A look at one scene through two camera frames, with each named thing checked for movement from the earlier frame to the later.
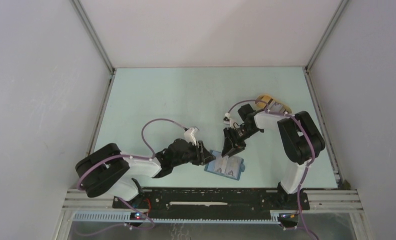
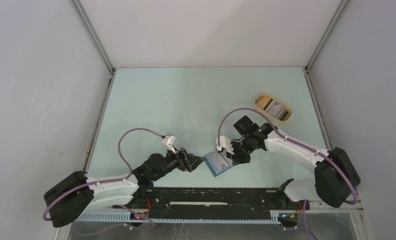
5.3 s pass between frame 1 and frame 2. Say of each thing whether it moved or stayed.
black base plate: stayed
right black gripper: moved
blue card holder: moved
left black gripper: moved
